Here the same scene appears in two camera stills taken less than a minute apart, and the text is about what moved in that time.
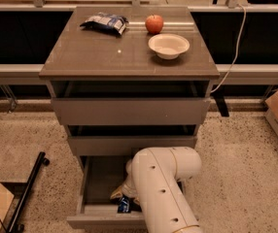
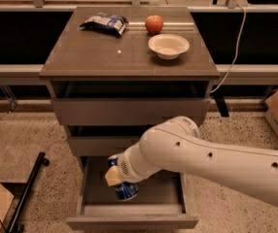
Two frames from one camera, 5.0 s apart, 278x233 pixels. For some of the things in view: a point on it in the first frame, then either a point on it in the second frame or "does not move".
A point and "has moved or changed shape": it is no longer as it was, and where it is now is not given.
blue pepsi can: [123, 206] has moved or changed shape
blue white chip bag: [106, 22] does not move
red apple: [154, 23] does not move
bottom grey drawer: [99, 177] does not move
